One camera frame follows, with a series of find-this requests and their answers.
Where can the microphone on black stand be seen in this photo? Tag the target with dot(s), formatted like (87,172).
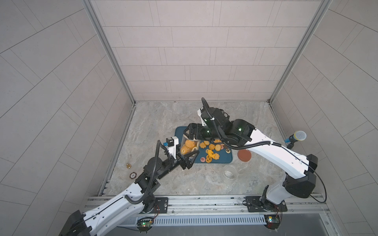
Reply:
(296,137)

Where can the left circuit board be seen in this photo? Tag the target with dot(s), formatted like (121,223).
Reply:
(145,224)

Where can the teal plastic tray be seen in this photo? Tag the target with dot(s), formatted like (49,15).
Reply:
(224,157)

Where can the yellow pretzel cookie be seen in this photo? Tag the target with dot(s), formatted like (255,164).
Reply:
(208,159)

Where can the circuit board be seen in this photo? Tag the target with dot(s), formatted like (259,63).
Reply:
(145,224)
(272,222)

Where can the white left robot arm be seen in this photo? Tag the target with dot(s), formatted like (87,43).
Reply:
(136,198)

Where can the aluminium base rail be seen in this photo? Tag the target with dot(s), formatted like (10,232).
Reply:
(216,210)

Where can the aluminium corner frame post right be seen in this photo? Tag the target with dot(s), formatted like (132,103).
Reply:
(314,23)

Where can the jar with beige lid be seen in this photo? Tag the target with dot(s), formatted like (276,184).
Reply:
(188,145)

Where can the terracotta jar lid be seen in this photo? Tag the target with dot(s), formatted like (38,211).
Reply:
(244,155)

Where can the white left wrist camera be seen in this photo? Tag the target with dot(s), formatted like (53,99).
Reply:
(171,145)

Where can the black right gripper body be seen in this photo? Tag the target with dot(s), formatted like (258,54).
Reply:
(209,132)

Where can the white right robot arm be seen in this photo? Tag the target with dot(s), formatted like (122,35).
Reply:
(300,171)

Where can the right circuit board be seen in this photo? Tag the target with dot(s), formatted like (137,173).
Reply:
(272,222)

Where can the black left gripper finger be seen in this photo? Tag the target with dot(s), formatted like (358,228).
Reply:
(186,163)
(191,156)

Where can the aluminium corner frame post left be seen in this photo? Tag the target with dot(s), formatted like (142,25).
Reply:
(105,43)

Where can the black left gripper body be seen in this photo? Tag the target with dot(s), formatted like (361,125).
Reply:
(168,164)

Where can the aluminium corner frame post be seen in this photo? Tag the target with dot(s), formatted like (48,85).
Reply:
(105,43)
(314,23)

